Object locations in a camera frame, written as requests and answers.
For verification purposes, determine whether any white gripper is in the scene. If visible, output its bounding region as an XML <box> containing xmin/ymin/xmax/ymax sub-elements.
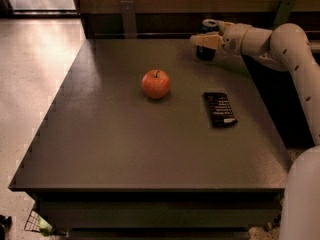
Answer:
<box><xmin>190</xmin><ymin>20</ymin><xmax>252</xmax><ymax>55</ymax></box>

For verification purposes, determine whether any dark blue pepsi can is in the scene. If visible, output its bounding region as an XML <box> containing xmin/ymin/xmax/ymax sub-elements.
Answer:
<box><xmin>196</xmin><ymin>19</ymin><xmax>219</xmax><ymax>60</ymax></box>

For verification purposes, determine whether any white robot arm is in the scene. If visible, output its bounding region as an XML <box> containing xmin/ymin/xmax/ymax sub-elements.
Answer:
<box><xmin>190</xmin><ymin>21</ymin><xmax>320</xmax><ymax>240</ymax></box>

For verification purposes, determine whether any red apple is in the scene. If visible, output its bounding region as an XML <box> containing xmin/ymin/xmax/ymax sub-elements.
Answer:
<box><xmin>142</xmin><ymin>69</ymin><xmax>170</xmax><ymax>100</ymax></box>

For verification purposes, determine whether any grey table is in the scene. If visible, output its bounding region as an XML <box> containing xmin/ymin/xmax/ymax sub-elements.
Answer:
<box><xmin>10</xmin><ymin>39</ymin><xmax>288</xmax><ymax>238</ymax></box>

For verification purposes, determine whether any green object in basket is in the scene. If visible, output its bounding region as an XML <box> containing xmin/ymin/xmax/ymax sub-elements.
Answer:
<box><xmin>38</xmin><ymin>216</ymin><xmax>54</xmax><ymax>236</ymax></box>

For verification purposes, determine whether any right metal bracket post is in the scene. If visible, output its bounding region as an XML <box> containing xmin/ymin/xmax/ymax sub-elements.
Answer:
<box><xmin>272</xmin><ymin>0</ymin><xmax>296</xmax><ymax>29</ymax></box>

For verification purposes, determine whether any metal bracket post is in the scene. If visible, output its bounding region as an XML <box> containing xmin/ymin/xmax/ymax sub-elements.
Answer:
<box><xmin>120</xmin><ymin>0</ymin><xmax>137</xmax><ymax>39</ymax></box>
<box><xmin>272</xmin><ymin>0</ymin><xmax>296</xmax><ymax>29</ymax></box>

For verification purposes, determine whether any left metal bracket post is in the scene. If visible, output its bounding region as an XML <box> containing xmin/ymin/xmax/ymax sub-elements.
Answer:
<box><xmin>120</xmin><ymin>0</ymin><xmax>137</xmax><ymax>39</ymax></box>

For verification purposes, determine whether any horizontal metal rail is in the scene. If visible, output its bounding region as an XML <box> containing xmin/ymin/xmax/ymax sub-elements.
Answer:
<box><xmin>87</xmin><ymin>33</ymin><xmax>195</xmax><ymax>39</ymax></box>

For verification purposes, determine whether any wire basket under table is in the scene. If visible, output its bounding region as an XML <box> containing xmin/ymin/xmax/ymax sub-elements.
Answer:
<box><xmin>24</xmin><ymin>210</ymin><xmax>40</xmax><ymax>233</ymax></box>

